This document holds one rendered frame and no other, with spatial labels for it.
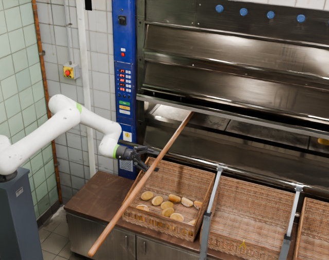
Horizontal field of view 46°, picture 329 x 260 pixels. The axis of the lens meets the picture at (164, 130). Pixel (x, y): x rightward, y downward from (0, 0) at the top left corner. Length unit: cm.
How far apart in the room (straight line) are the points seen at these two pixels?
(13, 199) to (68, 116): 62
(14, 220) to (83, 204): 74
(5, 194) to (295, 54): 187
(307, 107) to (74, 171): 210
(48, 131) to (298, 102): 152
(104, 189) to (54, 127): 119
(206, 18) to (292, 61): 59
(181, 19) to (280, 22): 62
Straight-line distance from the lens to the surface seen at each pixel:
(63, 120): 215
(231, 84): 264
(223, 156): 289
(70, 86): 322
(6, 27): 298
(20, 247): 267
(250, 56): 253
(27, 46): 316
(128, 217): 289
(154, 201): 300
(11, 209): 245
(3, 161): 216
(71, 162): 362
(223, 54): 256
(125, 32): 276
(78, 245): 332
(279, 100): 261
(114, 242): 307
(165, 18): 266
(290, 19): 246
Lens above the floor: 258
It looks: 30 degrees down
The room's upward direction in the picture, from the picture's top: 2 degrees clockwise
